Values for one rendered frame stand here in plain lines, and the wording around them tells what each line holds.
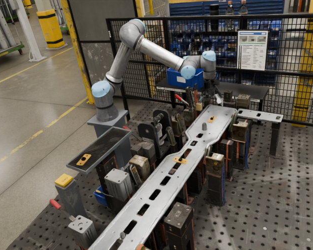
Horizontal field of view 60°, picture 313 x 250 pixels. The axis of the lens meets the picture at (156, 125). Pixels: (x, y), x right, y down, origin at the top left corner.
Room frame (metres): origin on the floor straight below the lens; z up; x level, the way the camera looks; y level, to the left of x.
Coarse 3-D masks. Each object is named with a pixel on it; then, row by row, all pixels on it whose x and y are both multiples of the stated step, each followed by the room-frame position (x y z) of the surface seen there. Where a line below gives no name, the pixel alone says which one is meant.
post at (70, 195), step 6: (72, 180) 0.96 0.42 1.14; (60, 186) 0.94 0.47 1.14; (66, 186) 0.93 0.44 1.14; (72, 186) 0.94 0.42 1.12; (60, 192) 0.93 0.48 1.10; (66, 192) 0.91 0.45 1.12; (72, 192) 0.93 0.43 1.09; (78, 192) 0.96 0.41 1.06; (66, 198) 0.92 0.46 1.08; (72, 198) 0.92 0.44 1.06; (78, 198) 0.95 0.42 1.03; (66, 204) 0.94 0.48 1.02; (72, 204) 0.91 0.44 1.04; (78, 204) 0.95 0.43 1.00; (72, 210) 0.92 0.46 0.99; (78, 210) 0.94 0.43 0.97; (84, 210) 0.96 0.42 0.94; (84, 216) 0.95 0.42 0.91
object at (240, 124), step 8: (232, 128) 1.38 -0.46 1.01; (240, 128) 1.35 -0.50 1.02; (248, 128) 1.37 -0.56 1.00; (232, 136) 1.38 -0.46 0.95; (240, 136) 1.35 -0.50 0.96; (248, 136) 1.36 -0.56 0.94; (240, 144) 1.36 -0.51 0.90; (240, 152) 1.36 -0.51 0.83; (232, 160) 1.37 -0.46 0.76; (240, 160) 1.34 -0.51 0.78; (240, 168) 1.34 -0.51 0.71
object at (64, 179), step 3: (63, 174) 0.99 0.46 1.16; (60, 177) 0.97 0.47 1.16; (63, 177) 0.97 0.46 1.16; (66, 177) 0.97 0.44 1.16; (69, 177) 0.96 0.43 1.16; (72, 177) 0.96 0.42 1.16; (57, 180) 0.96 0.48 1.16; (60, 180) 0.95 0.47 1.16; (63, 180) 0.95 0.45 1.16; (66, 180) 0.95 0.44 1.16; (69, 180) 0.95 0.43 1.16; (57, 183) 0.94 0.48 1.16; (60, 183) 0.93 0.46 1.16; (63, 183) 0.93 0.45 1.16; (66, 183) 0.93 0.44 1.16; (63, 186) 0.92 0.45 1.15
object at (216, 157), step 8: (208, 160) 1.10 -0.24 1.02; (216, 160) 1.08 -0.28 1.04; (208, 168) 1.10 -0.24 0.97; (216, 168) 1.08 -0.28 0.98; (224, 168) 1.09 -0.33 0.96; (208, 176) 1.11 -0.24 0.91; (216, 176) 1.07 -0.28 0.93; (224, 176) 1.09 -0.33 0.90; (208, 184) 1.11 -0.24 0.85; (216, 184) 1.08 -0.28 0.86; (224, 184) 1.09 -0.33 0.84; (208, 192) 1.10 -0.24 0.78; (216, 192) 1.08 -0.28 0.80; (224, 192) 1.09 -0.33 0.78; (208, 200) 1.11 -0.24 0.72; (216, 200) 1.08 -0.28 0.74; (224, 200) 1.10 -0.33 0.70
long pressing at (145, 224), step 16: (208, 112) 1.64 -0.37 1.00; (224, 112) 1.61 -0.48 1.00; (192, 128) 1.46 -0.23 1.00; (208, 128) 1.44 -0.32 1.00; (224, 128) 1.41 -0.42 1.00; (192, 160) 1.15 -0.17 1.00; (160, 176) 1.06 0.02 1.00; (176, 176) 1.04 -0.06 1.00; (144, 192) 0.96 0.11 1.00; (160, 192) 0.94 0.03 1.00; (176, 192) 0.93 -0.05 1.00; (128, 208) 0.87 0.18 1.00; (160, 208) 0.85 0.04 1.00; (112, 224) 0.80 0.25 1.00; (128, 224) 0.79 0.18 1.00; (144, 224) 0.77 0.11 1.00; (96, 240) 0.73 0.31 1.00; (112, 240) 0.72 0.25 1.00; (128, 240) 0.71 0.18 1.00; (144, 240) 0.70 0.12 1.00
